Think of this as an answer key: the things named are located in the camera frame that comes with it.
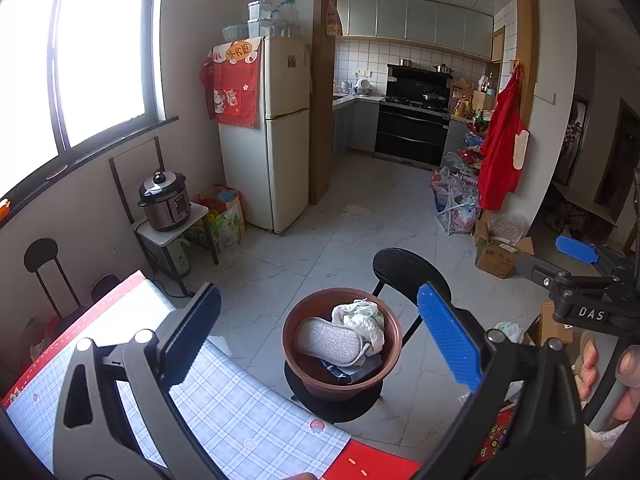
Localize black round stool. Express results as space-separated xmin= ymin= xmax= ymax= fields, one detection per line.
xmin=284 ymin=363 xmax=383 ymax=424
xmin=371 ymin=246 xmax=454 ymax=348

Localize window with dark frame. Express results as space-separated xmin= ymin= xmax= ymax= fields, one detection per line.
xmin=1 ymin=0 xmax=166 ymax=223

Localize small white side table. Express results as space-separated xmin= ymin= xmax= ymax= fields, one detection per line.
xmin=131 ymin=201 xmax=220 ymax=298

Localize red hanging apron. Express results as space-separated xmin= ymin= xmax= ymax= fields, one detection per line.
xmin=477 ymin=61 xmax=526 ymax=211

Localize cream refrigerator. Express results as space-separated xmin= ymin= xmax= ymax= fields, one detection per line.
xmin=215 ymin=37 xmax=310 ymax=234

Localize black kitchen stove oven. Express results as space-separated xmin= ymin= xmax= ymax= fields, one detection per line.
xmin=374 ymin=64 xmax=452 ymax=167

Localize light blue cardboard box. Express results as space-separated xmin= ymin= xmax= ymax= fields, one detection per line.
xmin=320 ymin=354 xmax=382 ymax=386

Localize yellow snack bag on sill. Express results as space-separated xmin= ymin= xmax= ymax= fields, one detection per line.
xmin=0 ymin=198 xmax=11 ymax=221

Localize right hand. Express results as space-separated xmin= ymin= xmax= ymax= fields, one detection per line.
xmin=572 ymin=339 xmax=640 ymax=436

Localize cardboard box on floor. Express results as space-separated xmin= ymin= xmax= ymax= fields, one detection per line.
xmin=475 ymin=237 xmax=534 ymax=278

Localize kitchen wall cabinets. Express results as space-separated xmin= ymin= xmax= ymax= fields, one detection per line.
xmin=337 ymin=0 xmax=494 ymax=58

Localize plastic containers atop fridge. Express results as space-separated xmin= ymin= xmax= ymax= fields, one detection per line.
xmin=222 ymin=0 xmax=303 ymax=42

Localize terracotta plastic pot bin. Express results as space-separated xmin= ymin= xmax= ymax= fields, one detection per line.
xmin=281 ymin=287 xmax=402 ymax=402

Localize electric pressure cooker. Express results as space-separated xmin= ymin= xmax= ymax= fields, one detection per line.
xmin=138 ymin=170 xmax=191 ymax=232

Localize white plastic bag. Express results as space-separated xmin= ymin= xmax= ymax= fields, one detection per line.
xmin=332 ymin=299 xmax=385 ymax=356

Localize colourful gift bag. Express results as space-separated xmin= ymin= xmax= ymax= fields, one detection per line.
xmin=196 ymin=185 xmax=245 ymax=252

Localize red fridge cover cloth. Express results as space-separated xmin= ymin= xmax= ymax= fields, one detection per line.
xmin=200 ymin=38 xmax=262 ymax=128

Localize grey scrubbing pad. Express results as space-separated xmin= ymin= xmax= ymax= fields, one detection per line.
xmin=294 ymin=316 xmax=369 ymax=367

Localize black chair by window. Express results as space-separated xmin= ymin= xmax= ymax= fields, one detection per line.
xmin=23 ymin=237 xmax=122 ymax=333

